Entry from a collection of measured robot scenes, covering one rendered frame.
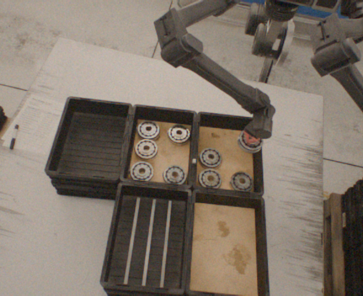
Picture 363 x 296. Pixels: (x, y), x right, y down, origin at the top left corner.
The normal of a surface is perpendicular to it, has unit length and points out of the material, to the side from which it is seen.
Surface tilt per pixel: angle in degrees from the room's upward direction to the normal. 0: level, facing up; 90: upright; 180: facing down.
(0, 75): 0
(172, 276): 0
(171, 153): 0
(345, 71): 87
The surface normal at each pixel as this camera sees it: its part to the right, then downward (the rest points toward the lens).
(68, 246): 0.09, -0.51
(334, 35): -0.73, -0.12
